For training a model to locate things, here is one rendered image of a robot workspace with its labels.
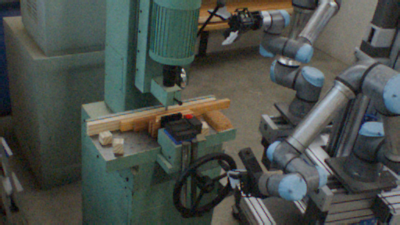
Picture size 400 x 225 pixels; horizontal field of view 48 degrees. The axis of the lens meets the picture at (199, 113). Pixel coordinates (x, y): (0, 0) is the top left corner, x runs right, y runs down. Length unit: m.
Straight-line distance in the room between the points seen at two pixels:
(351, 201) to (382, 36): 0.70
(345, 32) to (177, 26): 3.92
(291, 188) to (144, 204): 0.73
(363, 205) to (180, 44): 1.05
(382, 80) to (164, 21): 0.76
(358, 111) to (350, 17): 3.33
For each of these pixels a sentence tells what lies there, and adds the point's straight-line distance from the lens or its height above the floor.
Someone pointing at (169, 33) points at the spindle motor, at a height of 1.32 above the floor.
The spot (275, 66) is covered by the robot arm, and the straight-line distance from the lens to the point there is 2.31.
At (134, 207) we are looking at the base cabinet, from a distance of 1.91.
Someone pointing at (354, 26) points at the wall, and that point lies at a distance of 5.36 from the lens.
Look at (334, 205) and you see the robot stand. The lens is 2.01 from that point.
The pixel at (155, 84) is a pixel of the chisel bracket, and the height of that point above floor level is 1.05.
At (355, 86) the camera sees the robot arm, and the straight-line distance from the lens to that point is 1.59.
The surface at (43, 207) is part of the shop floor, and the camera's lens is 2.86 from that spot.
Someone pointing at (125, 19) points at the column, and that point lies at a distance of 1.88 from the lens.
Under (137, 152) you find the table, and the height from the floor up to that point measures 0.90.
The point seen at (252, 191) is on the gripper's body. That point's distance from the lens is 1.58.
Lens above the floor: 1.92
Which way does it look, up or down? 30 degrees down
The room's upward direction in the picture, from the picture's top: 8 degrees clockwise
